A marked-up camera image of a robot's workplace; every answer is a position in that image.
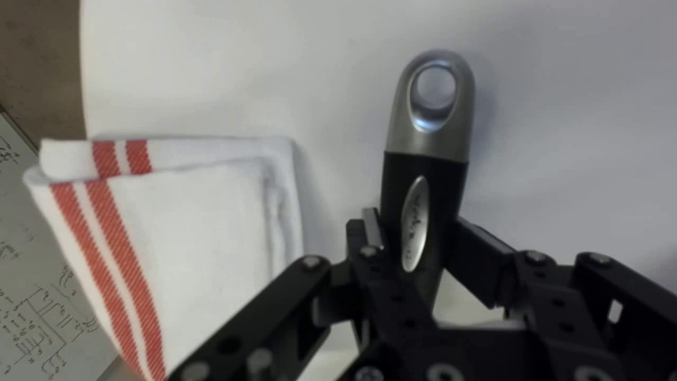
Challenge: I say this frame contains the white towel red stripes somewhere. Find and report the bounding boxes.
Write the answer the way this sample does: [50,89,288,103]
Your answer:
[21,135,307,381]

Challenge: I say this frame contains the black handled serving spoon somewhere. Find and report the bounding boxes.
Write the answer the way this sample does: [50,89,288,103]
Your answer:
[379,48,476,313]

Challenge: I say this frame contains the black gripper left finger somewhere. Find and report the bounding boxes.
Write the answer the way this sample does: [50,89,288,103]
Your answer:
[167,207,424,381]

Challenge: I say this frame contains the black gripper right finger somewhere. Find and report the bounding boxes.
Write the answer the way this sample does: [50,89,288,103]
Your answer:
[441,216,677,381]

